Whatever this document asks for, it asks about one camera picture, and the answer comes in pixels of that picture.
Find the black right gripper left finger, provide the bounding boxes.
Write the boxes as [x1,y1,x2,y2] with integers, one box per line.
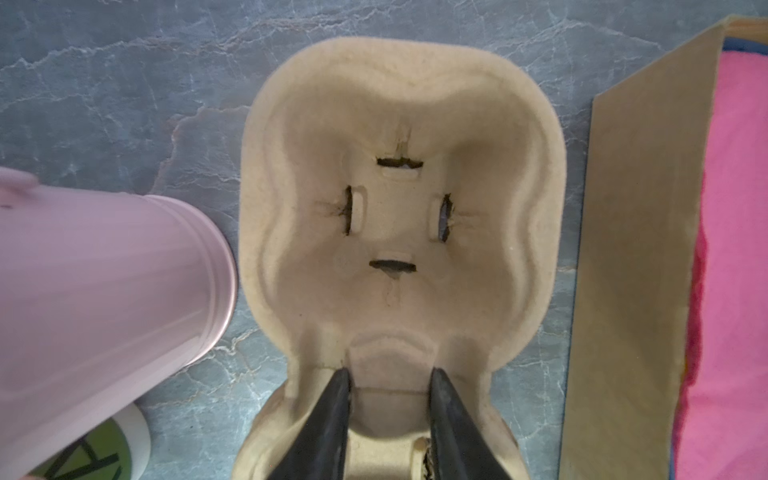
[267,368,351,480]

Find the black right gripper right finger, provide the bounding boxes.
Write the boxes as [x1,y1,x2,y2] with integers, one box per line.
[429,368,512,480]

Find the paper cups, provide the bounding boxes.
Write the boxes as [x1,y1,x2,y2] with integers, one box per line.
[26,403,151,480]

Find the brown pulp cup carrier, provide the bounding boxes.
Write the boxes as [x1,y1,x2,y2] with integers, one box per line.
[232,37,566,479]

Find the pink straw holder cup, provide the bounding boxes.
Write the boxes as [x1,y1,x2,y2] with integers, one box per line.
[1,168,237,479]

